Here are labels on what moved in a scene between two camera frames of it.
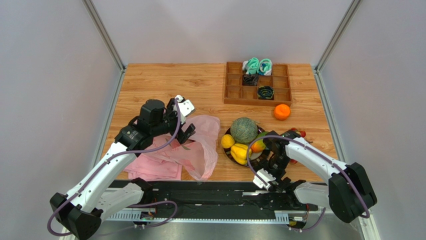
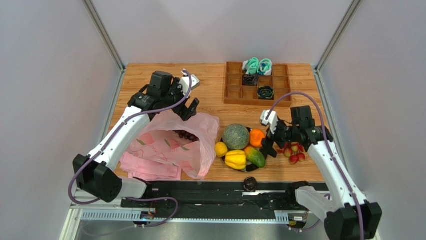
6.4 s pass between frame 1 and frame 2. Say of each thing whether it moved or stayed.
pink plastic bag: moved
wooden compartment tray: stayed
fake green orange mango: moved
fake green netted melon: moved
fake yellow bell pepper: moved
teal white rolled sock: stayed
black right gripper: moved
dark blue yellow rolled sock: stayed
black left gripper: moved
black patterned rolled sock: stayed
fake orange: moved
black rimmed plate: moved
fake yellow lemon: moved
